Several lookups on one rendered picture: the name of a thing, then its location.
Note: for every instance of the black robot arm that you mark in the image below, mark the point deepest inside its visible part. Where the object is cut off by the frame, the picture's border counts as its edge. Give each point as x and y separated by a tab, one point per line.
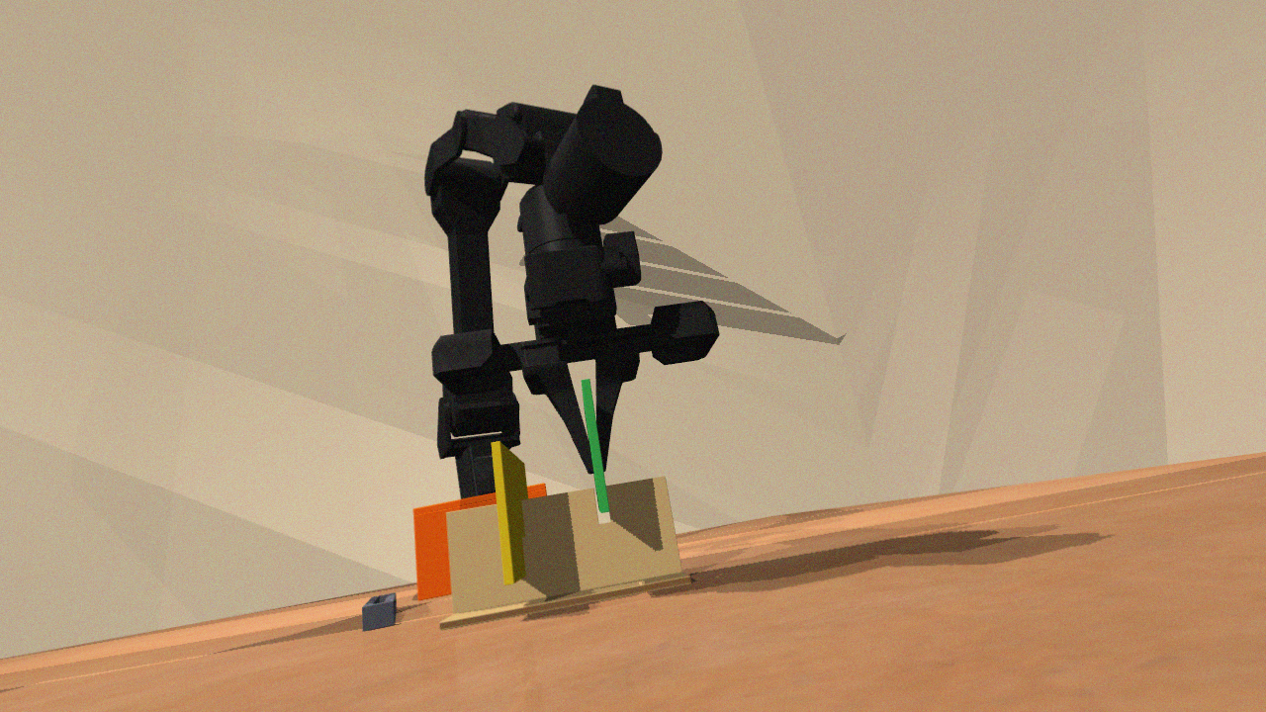
586	167

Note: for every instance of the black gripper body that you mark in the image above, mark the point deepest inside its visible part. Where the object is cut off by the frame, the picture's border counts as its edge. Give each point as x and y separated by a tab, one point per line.
475	362

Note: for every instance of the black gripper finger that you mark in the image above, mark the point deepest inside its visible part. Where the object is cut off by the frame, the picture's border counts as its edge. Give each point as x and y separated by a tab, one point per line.
554	381
611	371

